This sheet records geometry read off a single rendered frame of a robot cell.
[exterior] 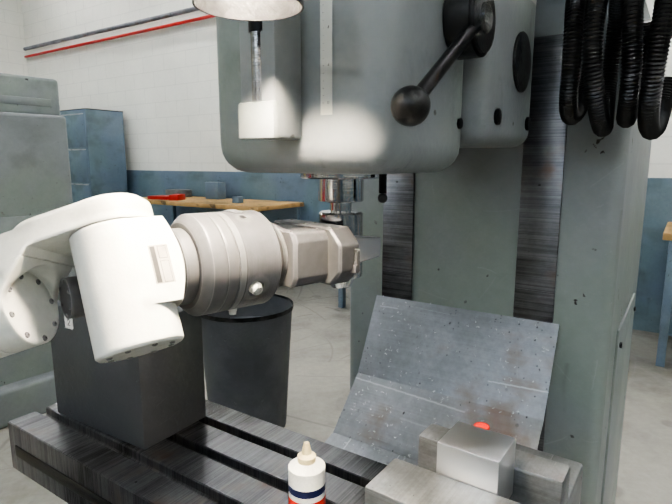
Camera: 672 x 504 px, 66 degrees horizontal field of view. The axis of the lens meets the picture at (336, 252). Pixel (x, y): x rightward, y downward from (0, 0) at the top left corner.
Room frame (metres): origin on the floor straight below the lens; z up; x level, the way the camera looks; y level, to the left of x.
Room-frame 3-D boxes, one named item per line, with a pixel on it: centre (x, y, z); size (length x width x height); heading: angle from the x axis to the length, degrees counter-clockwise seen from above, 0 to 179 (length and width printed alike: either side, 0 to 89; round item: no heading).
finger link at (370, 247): (0.53, -0.03, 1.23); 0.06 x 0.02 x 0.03; 132
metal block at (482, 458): (0.47, -0.14, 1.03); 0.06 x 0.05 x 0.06; 55
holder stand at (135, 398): (0.79, 0.33, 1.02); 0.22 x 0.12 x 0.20; 58
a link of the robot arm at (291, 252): (0.49, 0.06, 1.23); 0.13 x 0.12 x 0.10; 42
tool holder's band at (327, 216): (0.55, -0.01, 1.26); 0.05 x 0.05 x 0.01
